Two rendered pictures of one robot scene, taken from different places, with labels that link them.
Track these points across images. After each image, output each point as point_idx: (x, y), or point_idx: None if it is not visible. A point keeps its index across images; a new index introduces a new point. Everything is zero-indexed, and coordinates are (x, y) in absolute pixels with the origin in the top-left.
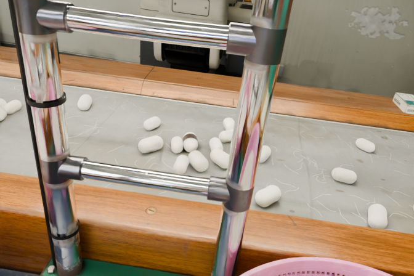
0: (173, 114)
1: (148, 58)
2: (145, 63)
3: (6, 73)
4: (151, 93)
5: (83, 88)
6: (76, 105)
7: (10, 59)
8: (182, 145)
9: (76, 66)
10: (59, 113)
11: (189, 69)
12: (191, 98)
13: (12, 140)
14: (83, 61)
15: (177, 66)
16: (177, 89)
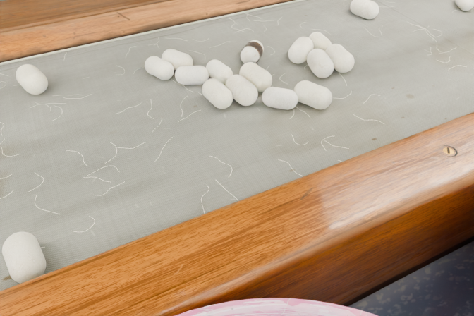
0: None
1: None
2: None
3: (185, 17)
4: None
5: None
6: (348, 17)
7: None
8: None
9: None
10: None
11: None
12: None
13: (404, 73)
14: None
15: None
16: None
